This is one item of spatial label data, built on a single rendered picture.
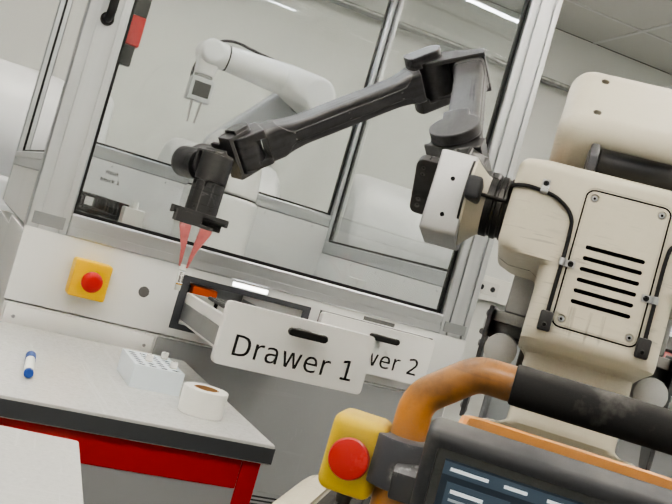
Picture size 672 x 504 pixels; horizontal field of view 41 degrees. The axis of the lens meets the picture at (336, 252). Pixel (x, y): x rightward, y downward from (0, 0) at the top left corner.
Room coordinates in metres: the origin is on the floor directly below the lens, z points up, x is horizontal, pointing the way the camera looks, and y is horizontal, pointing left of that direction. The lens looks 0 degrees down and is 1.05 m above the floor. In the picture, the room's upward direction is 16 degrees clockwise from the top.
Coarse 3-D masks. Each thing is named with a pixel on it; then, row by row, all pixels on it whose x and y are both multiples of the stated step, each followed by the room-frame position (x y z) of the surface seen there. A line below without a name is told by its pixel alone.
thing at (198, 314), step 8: (192, 296) 1.83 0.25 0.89; (200, 296) 1.89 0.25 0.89; (184, 304) 1.86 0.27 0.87; (192, 304) 1.82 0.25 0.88; (200, 304) 1.77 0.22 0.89; (208, 304) 1.75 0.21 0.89; (184, 312) 1.84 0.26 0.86; (192, 312) 1.79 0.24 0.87; (200, 312) 1.75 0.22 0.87; (208, 312) 1.71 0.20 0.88; (216, 312) 1.66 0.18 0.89; (184, 320) 1.83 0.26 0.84; (192, 320) 1.78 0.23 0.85; (200, 320) 1.73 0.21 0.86; (208, 320) 1.68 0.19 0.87; (216, 320) 1.65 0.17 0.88; (192, 328) 1.76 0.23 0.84; (200, 328) 1.72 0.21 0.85; (208, 328) 1.67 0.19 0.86; (216, 328) 1.63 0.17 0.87; (200, 336) 1.71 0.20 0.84; (208, 336) 1.66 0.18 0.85
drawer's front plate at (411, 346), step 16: (320, 320) 1.97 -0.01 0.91; (336, 320) 1.98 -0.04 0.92; (352, 320) 2.00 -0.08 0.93; (400, 336) 2.05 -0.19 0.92; (416, 336) 2.06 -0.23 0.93; (384, 352) 2.03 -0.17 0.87; (400, 352) 2.05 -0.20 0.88; (416, 352) 2.07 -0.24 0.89; (432, 352) 2.08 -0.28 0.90; (368, 368) 2.02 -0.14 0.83; (400, 368) 2.05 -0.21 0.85; (416, 368) 2.07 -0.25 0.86
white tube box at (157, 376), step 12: (120, 360) 1.55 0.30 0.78; (132, 360) 1.47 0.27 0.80; (144, 360) 1.50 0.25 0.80; (156, 360) 1.54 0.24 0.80; (168, 360) 1.57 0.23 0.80; (120, 372) 1.53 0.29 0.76; (132, 372) 1.45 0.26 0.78; (144, 372) 1.45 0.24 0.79; (156, 372) 1.46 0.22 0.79; (168, 372) 1.47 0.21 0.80; (180, 372) 1.49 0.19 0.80; (132, 384) 1.45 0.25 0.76; (144, 384) 1.45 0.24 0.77; (156, 384) 1.46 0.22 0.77; (168, 384) 1.47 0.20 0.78; (180, 384) 1.48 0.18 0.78
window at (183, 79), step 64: (192, 0) 1.82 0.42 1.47; (256, 0) 1.87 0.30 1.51; (320, 0) 1.92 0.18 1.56; (384, 0) 1.98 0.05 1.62; (448, 0) 2.04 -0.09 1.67; (512, 0) 2.10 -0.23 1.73; (128, 64) 1.79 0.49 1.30; (192, 64) 1.83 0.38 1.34; (256, 64) 1.88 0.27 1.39; (320, 64) 1.94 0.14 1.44; (384, 64) 2.00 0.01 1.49; (128, 128) 1.80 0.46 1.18; (192, 128) 1.85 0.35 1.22; (384, 128) 2.01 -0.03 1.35; (128, 192) 1.81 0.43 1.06; (256, 192) 1.92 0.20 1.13; (320, 192) 1.97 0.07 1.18; (384, 192) 2.03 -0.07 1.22; (256, 256) 1.93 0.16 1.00; (320, 256) 1.99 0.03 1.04; (384, 256) 2.05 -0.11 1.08; (448, 256) 2.11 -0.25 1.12
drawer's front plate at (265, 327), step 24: (240, 312) 1.56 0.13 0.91; (264, 312) 1.57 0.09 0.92; (216, 336) 1.56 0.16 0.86; (264, 336) 1.58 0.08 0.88; (288, 336) 1.60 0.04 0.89; (336, 336) 1.63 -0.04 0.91; (360, 336) 1.65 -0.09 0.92; (216, 360) 1.55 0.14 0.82; (240, 360) 1.57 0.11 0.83; (264, 360) 1.58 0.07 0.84; (312, 360) 1.62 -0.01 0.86; (336, 360) 1.64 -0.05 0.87; (360, 360) 1.66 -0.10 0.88; (312, 384) 1.63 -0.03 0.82; (336, 384) 1.64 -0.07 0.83; (360, 384) 1.66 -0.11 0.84
